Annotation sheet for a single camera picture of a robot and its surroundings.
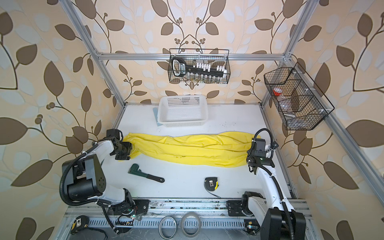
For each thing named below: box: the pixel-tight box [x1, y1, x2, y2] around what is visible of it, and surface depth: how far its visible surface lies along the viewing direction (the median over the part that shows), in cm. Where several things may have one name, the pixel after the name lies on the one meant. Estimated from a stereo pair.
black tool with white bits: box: [171, 56, 228, 77], surface depth 84 cm
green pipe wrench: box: [128, 163, 165, 183], surface depth 87 cm
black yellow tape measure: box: [204, 176, 219, 192], surface depth 81 cm
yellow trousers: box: [118, 131, 261, 167], surface depth 94 cm
